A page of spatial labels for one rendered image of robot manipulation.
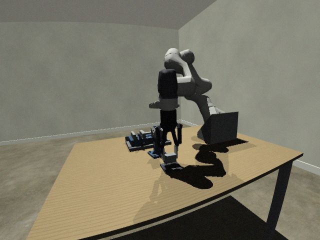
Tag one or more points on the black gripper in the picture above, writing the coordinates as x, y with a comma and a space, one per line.
168, 122

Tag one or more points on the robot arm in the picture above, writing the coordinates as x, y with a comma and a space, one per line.
191, 86

